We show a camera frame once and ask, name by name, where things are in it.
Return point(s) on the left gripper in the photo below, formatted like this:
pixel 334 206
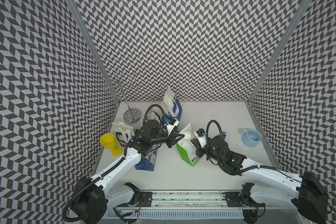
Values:
pixel 171 137

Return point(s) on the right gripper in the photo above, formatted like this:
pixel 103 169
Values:
pixel 199 148

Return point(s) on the blue black stapler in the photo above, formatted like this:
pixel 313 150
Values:
pixel 223 135

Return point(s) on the green white bag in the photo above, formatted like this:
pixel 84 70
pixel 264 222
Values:
pixel 187 146

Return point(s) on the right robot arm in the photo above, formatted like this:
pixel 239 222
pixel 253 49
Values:
pixel 302 192

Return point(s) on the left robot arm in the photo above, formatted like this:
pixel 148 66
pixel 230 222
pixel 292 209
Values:
pixel 93 196

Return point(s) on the light blue mug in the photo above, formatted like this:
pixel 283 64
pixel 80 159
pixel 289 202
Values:
pixel 251 137

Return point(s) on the yellow plastic cup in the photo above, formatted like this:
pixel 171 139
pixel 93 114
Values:
pixel 109 141

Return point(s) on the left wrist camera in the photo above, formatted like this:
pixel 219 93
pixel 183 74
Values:
pixel 170 124

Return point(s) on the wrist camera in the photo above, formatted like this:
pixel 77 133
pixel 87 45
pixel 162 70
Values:
pixel 170 124
pixel 200 134

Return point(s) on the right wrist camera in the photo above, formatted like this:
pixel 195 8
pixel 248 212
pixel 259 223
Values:
pixel 200 134

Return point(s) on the metal wire mug tree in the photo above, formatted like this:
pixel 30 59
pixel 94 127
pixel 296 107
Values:
pixel 121 87

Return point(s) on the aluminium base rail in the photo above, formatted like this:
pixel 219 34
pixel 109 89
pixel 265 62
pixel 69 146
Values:
pixel 172 205

